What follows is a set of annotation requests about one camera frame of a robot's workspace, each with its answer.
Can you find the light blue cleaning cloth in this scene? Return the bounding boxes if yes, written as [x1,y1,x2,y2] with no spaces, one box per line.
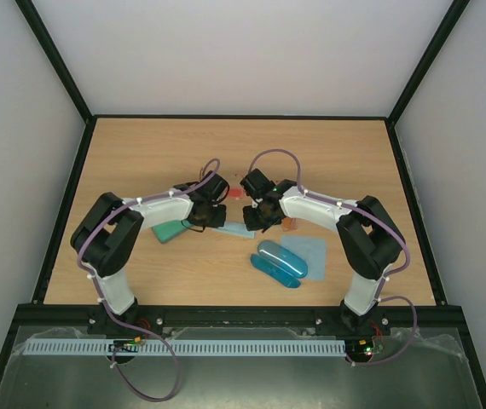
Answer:
[212,222,256,239]

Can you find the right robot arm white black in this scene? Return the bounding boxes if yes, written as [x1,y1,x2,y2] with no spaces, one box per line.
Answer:
[240,169,409,334]

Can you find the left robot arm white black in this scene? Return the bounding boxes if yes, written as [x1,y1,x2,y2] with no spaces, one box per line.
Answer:
[70,171,229,316]

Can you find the orange sunglasses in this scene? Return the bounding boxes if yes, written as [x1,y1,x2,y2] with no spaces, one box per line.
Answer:
[281,217,298,232]

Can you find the red sunglasses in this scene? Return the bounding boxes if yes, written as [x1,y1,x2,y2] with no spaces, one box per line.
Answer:
[228,172,246,200]

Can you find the green glasses case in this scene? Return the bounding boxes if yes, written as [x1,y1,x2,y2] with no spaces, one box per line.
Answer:
[151,221,187,245]

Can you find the blue transparent glasses case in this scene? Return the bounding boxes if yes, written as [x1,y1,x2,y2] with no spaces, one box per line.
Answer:
[250,240,309,289]

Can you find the black metal frame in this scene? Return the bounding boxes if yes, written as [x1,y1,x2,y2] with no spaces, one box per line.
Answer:
[0,1,486,408]

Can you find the light blue slotted cable duct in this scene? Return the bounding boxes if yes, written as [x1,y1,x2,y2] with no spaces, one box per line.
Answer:
[22,338,345,357]

